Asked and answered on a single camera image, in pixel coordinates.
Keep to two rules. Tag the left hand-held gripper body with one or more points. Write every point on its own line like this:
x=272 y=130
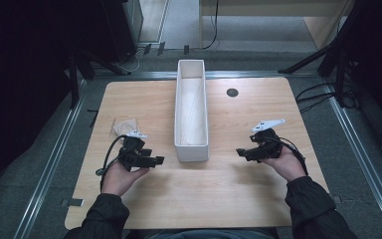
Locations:
x=133 y=150

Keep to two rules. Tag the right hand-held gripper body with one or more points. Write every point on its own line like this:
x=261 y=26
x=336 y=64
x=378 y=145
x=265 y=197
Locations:
x=268 y=143

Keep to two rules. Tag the person's right hand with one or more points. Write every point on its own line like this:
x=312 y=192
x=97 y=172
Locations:
x=286 y=165

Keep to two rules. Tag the person's left hand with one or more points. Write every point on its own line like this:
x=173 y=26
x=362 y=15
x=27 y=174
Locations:
x=122 y=179

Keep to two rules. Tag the clear plastic bag left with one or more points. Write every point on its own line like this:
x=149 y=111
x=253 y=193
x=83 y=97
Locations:
x=125 y=126

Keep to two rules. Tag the long white rectangular box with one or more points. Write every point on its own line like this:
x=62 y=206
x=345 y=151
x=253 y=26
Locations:
x=191 y=116

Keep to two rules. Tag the round black table grommet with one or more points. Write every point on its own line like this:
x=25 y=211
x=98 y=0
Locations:
x=232 y=92

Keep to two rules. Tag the grey tape strip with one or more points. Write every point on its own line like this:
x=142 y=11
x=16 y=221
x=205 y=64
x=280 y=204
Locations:
x=72 y=202

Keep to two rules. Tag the black stand leg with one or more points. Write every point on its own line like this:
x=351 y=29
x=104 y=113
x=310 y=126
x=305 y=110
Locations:
x=74 y=79

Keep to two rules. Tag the black tripod stand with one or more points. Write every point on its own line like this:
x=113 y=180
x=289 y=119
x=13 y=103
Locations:
x=331 y=49

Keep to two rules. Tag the dark cabinet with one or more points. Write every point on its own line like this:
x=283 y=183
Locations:
x=119 y=26

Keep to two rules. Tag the light wooden furniture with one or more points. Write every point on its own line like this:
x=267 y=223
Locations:
x=318 y=20

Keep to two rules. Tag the metal floor rail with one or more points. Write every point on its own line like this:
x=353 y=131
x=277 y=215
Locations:
x=366 y=166
x=48 y=166

